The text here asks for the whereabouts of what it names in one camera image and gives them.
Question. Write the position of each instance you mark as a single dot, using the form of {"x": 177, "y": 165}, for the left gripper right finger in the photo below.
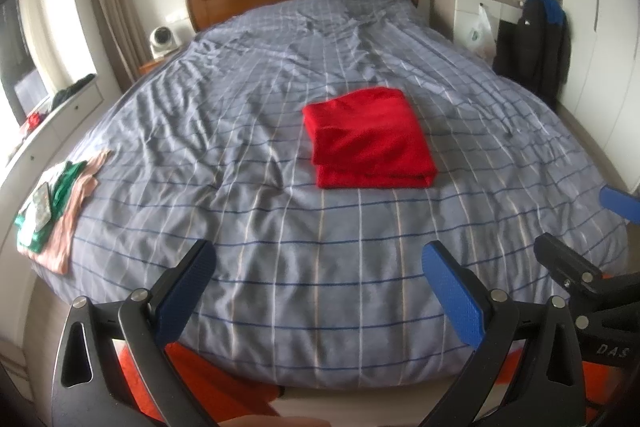
{"x": 548, "y": 384}

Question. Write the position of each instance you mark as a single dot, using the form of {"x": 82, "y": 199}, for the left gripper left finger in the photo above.
{"x": 89, "y": 387}

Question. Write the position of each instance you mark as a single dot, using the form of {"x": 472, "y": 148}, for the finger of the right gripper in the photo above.
{"x": 623, "y": 204}
{"x": 570, "y": 270}

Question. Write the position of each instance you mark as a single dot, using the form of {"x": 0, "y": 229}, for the red knit sweater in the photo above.
{"x": 369, "y": 138}

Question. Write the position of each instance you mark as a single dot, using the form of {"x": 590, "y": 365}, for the dark clothes on cabinet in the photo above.
{"x": 65, "y": 94}

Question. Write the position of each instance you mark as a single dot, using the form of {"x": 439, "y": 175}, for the person's left hand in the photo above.
{"x": 274, "y": 421}

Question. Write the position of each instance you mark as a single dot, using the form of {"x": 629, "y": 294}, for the white window cabinet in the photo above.
{"x": 48, "y": 143}

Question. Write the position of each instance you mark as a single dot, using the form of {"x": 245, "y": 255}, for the orange trousers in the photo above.
{"x": 225, "y": 397}

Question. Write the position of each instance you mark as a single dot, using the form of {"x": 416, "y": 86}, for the white patterned garment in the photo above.
{"x": 36, "y": 214}

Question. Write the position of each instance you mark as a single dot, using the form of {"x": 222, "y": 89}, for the black and blue jacket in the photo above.
{"x": 535, "y": 51}

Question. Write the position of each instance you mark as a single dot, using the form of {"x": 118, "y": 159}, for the green garment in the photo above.
{"x": 59, "y": 177}

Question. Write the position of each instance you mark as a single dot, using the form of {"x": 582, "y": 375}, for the white plastic bag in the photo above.
{"x": 481, "y": 40}

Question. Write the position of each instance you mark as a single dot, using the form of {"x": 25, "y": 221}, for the white bedside cabinet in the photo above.
{"x": 460, "y": 21}

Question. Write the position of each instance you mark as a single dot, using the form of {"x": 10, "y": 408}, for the small red item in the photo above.
{"x": 34, "y": 120}

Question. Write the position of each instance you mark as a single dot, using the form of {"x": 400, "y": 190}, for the grey checked bed cover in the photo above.
{"x": 324, "y": 288}

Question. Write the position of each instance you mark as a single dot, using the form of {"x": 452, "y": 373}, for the white round fan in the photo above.
{"x": 162, "y": 42}

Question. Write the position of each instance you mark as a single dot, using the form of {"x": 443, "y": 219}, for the beige curtain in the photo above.
{"x": 123, "y": 37}

